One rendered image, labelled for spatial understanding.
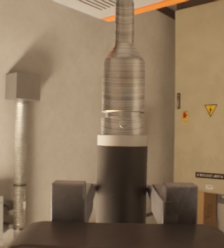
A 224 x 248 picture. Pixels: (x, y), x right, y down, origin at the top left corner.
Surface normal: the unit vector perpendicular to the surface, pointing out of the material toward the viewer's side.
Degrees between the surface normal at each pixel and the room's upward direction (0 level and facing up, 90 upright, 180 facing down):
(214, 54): 90
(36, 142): 90
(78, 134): 90
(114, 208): 90
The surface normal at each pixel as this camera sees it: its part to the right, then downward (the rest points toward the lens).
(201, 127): -0.66, -0.04
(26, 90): 0.75, 0.00
